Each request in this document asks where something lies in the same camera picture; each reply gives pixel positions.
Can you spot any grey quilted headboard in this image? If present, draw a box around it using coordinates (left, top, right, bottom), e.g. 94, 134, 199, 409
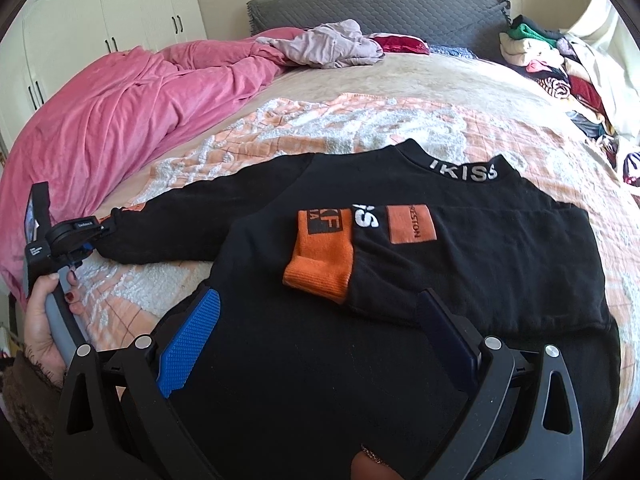
246, 0, 511, 66

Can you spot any white wardrobe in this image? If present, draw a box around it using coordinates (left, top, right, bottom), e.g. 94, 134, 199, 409
0, 0, 208, 161

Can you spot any orange and white blanket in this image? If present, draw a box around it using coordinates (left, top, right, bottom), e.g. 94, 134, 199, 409
65, 92, 640, 356

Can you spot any pink duvet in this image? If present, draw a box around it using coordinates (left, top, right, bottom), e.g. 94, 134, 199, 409
0, 27, 301, 306

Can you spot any red garment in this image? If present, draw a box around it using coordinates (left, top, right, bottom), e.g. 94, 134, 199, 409
370, 34, 431, 56

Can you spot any pile of mixed clothes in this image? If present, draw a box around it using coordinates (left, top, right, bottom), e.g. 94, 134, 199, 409
499, 14, 640, 146

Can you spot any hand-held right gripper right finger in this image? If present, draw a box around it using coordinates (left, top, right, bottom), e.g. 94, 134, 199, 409
417, 287, 587, 480

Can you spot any beige bed sheet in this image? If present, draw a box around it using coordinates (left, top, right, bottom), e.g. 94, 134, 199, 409
220, 42, 601, 133

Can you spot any black sweater with orange patches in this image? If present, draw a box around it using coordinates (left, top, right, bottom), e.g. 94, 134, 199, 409
97, 137, 623, 480

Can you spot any beige crumpled garment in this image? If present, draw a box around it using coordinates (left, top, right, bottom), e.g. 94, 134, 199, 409
255, 19, 386, 70

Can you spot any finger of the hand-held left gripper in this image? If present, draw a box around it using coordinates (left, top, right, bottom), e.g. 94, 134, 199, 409
97, 206, 125, 235
70, 241, 101, 270

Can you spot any person's left hand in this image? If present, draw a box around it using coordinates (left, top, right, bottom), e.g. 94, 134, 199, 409
15, 269, 86, 386

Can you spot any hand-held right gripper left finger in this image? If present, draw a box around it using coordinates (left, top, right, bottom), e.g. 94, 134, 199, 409
52, 287, 231, 480

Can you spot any blue patterned cloth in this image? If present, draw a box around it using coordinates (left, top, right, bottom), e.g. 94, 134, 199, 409
429, 44, 476, 59

